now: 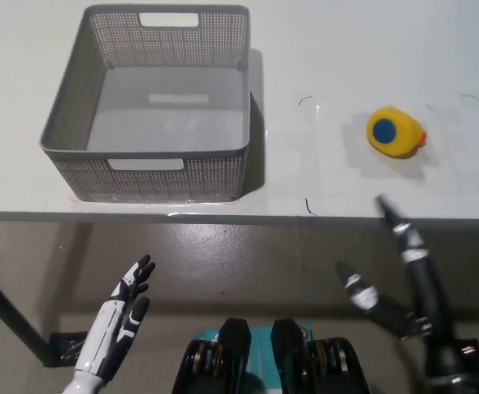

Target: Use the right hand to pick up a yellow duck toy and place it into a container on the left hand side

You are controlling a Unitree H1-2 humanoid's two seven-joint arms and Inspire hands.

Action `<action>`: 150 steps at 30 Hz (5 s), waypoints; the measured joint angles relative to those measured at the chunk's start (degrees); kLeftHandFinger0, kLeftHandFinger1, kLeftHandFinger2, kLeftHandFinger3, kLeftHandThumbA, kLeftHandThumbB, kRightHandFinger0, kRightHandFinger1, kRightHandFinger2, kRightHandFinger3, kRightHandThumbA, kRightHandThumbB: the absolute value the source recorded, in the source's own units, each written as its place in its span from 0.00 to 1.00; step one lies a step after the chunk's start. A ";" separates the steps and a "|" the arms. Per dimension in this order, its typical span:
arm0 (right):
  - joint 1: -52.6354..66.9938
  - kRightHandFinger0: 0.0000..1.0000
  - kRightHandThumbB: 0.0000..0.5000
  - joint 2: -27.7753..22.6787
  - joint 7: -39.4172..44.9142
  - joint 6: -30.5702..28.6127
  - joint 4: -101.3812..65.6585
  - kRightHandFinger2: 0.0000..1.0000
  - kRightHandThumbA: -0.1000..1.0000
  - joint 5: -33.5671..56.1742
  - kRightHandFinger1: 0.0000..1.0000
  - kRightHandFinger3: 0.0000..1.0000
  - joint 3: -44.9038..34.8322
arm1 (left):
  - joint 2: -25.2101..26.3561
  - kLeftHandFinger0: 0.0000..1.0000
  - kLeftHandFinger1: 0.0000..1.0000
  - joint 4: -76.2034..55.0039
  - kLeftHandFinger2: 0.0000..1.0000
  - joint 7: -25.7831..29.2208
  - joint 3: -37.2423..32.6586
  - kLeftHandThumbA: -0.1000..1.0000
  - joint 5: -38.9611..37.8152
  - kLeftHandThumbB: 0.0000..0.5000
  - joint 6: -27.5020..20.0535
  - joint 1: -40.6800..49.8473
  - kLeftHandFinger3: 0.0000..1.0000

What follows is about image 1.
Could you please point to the black table foot plate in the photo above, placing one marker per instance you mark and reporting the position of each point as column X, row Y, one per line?
column 65, row 349

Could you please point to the yellow rubber duck toy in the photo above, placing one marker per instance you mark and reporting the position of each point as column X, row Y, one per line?
column 401, row 137

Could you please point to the gray perforated plastic basket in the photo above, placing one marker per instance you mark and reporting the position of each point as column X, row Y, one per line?
column 157, row 111

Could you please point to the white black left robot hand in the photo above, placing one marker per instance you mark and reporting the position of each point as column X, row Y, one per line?
column 106, row 332

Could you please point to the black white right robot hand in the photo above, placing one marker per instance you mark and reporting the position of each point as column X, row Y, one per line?
column 428, row 295

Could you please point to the black metal table leg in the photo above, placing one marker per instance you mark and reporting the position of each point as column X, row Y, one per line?
column 10, row 312

